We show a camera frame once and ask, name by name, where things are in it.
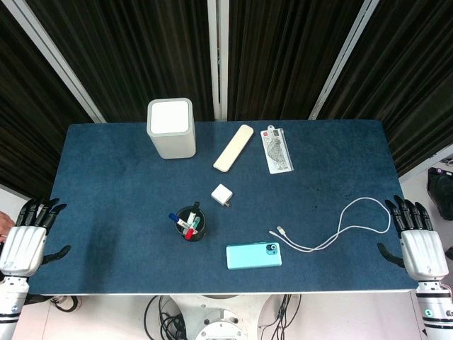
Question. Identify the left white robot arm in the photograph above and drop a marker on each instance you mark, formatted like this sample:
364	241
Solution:
10	304

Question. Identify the cream pencil case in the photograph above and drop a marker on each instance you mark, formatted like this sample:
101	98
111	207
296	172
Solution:
233	148

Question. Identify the white partition post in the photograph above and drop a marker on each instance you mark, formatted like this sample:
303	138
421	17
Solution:
343	60
60	67
430	161
217	53

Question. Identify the black and white shoe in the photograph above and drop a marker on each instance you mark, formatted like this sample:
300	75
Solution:
65	304

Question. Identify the bystander's hand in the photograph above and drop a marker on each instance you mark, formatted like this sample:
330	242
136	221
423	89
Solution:
5	225

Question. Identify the left black-fingered white robot hand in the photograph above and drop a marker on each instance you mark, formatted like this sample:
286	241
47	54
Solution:
23	248

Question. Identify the blue capped marker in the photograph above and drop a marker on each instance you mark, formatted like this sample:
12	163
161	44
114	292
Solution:
174	217

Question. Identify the blue table cloth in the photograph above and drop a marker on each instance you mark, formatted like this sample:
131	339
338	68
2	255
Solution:
106	198

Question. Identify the packaged ruler set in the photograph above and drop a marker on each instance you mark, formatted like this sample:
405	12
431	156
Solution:
277	150

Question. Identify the black bag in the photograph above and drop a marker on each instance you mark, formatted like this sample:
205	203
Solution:
440	191

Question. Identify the black mesh pen holder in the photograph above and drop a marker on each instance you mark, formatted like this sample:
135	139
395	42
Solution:
200	234

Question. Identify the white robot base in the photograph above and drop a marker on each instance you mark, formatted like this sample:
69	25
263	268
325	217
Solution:
219	318

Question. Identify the black capped marker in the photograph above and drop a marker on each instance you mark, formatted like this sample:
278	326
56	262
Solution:
195	205

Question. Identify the red capped marker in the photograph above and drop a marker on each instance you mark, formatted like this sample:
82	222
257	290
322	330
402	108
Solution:
189	233

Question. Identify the white square bin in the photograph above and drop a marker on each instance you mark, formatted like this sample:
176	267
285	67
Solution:
173	138

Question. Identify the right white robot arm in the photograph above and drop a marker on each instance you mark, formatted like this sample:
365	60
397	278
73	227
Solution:
434	308

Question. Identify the white charger plug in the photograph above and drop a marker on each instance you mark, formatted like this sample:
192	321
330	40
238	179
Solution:
222	194

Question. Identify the black pleated curtain panel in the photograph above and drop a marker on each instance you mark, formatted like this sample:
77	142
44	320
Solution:
141	46
24	124
410	71
283	53

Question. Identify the turquoise smartphone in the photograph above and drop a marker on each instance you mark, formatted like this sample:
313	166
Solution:
251	256

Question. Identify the right black-fingered white robot hand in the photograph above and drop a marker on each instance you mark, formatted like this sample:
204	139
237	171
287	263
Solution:
423	251

